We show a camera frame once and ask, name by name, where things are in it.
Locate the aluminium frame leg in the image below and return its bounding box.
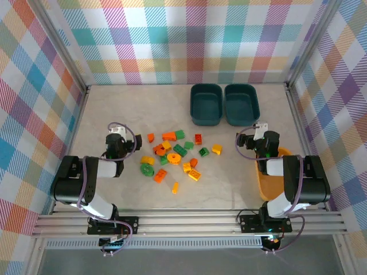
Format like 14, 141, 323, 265
25, 237, 48, 275
332, 233, 355, 275

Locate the light orange plastic container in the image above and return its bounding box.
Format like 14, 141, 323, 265
254, 146, 294, 202

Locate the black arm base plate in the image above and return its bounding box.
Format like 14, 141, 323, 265
87, 216, 139, 235
239, 214, 293, 234

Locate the green long lego brick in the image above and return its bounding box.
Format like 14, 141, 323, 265
172, 144, 188, 157

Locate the grey slotted cable duct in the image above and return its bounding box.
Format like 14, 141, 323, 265
45, 239, 264, 250

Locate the small electronics board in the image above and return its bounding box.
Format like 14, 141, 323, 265
262, 236, 282, 250
99, 234, 128, 250

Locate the teal plastic container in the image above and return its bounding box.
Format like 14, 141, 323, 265
224, 83, 262, 128
190, 83, 224, 127

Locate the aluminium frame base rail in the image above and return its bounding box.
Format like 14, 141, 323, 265
48, 85, 92, 215
285, 82, 330, 211

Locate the aluminium frame post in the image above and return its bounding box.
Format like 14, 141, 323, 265
30, 0, 92, 95
285, 0, 345, 91

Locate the long aluminium rail beam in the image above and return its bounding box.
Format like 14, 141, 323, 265
31, 210, 349, 238

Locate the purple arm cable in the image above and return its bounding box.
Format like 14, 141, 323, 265
235, 125, 305, 254
77, 122, 136, 257

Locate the colourful plaid backdrop cloth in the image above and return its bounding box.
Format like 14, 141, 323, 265
0, 0, 86, 275
47, 0, 329, 86
289, 0, 367, 275

